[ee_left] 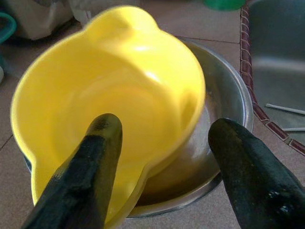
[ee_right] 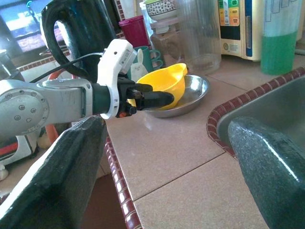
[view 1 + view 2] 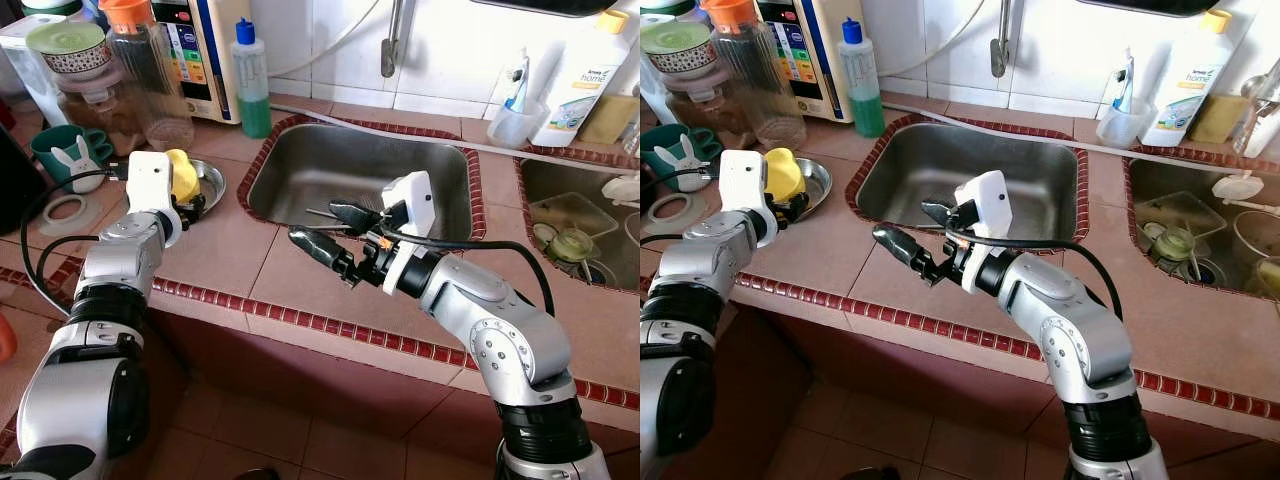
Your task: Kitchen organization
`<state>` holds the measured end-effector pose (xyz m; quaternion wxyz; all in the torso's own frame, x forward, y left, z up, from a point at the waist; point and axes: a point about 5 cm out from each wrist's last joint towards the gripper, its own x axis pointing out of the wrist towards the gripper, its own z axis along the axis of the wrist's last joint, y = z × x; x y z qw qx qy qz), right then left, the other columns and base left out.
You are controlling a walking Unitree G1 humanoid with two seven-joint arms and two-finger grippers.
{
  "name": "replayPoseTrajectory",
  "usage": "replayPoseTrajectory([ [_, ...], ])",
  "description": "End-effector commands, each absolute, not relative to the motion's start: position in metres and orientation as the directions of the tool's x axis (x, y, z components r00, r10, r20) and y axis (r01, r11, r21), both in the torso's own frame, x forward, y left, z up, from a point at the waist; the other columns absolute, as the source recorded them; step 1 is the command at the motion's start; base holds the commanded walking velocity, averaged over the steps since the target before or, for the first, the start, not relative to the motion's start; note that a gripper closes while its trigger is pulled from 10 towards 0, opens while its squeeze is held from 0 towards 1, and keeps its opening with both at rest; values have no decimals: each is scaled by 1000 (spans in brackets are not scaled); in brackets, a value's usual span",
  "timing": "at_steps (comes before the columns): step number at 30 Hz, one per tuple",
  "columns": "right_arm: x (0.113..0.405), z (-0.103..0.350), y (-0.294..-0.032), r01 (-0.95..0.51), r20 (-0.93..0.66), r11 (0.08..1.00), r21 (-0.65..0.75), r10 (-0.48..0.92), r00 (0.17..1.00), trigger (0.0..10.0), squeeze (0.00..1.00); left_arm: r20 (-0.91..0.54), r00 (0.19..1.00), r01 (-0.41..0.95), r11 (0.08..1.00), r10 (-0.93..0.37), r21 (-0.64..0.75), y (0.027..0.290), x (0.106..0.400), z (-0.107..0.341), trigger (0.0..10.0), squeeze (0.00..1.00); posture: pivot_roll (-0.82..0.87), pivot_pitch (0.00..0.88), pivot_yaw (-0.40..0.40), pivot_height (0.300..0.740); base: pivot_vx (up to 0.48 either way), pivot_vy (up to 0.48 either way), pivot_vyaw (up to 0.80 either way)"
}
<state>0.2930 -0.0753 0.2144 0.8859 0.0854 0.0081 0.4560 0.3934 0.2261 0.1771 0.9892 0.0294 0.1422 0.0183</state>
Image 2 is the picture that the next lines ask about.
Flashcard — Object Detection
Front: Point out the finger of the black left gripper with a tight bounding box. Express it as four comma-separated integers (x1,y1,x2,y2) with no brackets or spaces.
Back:
128,82,153,93
139,90,174,112

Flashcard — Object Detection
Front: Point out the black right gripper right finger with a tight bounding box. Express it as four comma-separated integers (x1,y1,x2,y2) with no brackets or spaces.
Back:
227,116,305,229

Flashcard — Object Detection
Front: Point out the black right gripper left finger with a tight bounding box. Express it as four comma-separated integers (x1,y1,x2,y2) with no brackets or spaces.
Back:
0,115,108,229

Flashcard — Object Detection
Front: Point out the yellow plastic bowl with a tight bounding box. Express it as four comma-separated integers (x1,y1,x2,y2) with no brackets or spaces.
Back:
127,62,189,111

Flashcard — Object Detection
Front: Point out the green mug white rabbit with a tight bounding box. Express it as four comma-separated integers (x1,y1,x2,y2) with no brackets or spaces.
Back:
129,45,164,83

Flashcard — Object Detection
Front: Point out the stainless steel plate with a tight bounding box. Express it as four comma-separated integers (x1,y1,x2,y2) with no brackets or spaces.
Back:
142,74,211,119

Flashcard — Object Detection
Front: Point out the clear plastic food container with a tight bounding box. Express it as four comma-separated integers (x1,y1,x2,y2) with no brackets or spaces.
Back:
150,20,187,68

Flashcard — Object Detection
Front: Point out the white red appliance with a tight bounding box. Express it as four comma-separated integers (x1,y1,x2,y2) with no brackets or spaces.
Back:
0,130,39,167

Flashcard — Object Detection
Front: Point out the magenta plastic cup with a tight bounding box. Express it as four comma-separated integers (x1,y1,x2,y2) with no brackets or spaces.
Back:
118,15,150,49

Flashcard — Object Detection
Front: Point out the stainless steel sink basin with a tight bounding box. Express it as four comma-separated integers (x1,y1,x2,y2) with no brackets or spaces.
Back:
207,67,305,159

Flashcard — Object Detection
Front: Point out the clear ribbed pitcher orange lid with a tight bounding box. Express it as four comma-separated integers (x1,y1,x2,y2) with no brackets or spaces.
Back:
176,0,223,76

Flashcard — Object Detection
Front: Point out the patterned ceramic bowl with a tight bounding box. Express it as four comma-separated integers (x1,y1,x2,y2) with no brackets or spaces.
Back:
145,0,178,21

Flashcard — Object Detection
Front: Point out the cream water purifier unit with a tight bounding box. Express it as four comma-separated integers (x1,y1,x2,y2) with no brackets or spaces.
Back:
217,0,305,62

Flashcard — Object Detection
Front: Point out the green liquid bottle blue cap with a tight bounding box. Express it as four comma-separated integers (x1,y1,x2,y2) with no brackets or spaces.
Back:
260,0,299,76

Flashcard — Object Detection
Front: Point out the dark screen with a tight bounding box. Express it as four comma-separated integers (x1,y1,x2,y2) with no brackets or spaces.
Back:
0,0,49,53

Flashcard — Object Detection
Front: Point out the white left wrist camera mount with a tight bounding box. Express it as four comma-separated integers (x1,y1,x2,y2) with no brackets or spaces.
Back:
97,39,139,120

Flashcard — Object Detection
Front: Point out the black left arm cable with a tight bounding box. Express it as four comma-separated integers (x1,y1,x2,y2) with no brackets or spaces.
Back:
29,52,104,84

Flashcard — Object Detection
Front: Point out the dark kettle with handle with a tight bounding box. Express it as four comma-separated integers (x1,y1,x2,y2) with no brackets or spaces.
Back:
40,0,118,82

